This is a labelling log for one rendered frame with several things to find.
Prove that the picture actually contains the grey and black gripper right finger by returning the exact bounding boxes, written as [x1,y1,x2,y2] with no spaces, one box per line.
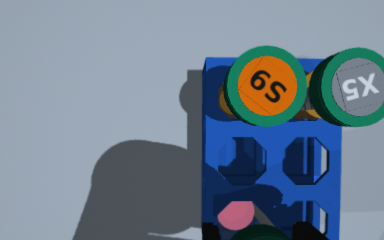
[292,221,329,240]

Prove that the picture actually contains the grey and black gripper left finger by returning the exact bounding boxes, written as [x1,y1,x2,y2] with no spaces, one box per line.
[202,222,221,240]

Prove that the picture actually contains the blue tube rack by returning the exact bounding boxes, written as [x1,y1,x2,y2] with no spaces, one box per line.
[202,57,342,240]

